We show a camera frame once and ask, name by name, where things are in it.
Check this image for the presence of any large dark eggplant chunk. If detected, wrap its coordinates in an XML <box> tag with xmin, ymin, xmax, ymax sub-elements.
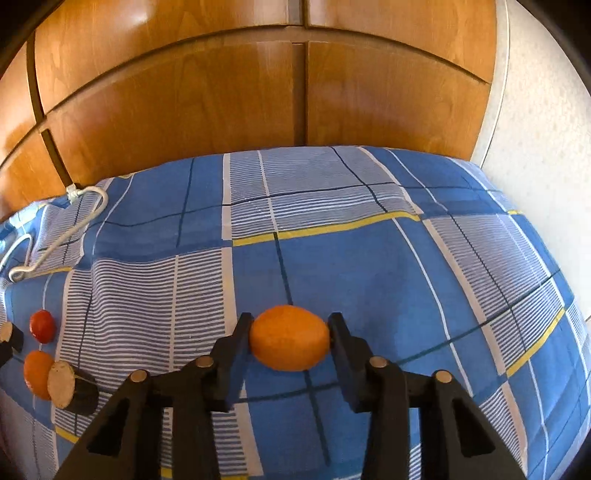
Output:
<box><xmin>47</xmin><ymin>360</ymin><xmax>99</xmax><ymax>416</ymax></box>

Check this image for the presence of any red tomato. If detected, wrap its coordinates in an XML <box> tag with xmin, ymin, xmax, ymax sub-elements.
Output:
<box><xmin>29</xmin><ymin>309</ymin><xmax>57</xmax><ymax>344</ymax></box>

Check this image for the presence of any small eggplant chunk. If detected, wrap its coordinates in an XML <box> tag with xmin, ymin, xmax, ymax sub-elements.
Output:
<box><xmin>0</xmin><ymin>322</ymin><xmax>24</xmax><ymax>367</ymax></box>

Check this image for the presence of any small orange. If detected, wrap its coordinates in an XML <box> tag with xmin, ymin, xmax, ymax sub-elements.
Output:
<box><xmin>249</xmin><ymin>305</ymin><xmax>331</xmax><ymax>372</ymax></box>

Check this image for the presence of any blue plaid tablecloth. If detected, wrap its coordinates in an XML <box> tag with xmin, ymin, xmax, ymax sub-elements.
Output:
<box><xmin>1</xmin><ymin>146</ymin><xmax>590</xmax><ymax>479</ymax></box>

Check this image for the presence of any wooden wardrobe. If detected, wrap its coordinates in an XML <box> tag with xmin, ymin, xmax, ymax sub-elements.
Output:
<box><xmin>1</xmin><ymin>1</ymin><xmax>501</xmax><ymax>216</ymax></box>

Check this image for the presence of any white kettle power cable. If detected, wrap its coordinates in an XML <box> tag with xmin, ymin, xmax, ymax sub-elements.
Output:
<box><xmin>0</xmin><ymin>183</ymin><xmax>110</xmax><ymax>283</ymax></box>

